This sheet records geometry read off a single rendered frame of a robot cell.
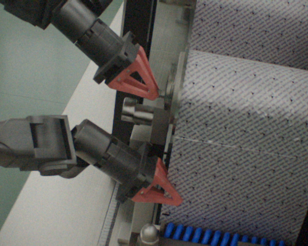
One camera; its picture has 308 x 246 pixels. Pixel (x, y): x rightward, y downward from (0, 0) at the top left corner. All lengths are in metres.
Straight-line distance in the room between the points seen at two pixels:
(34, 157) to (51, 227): 0.33
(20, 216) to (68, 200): 0.11
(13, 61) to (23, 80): 0.29
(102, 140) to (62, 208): 0.33
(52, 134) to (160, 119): 0.19
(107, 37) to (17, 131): 0.20
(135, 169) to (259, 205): 0.21
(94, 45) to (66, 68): 2.98
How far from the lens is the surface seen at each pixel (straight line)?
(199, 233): 0.94
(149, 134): 0.98
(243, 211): 0.94
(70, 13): 0.86
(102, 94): 1.60
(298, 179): 0.91
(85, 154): 0.87
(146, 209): 1.05
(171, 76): 0.86
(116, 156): 0.87
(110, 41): 0.87
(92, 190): 1.22
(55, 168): 0.83
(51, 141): 0.83
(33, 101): 3.41
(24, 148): 0.81
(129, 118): 0.95
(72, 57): 4.01
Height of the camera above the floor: 1.64
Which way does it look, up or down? 30 degrees down
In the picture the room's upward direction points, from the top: 9 degrees clockwise
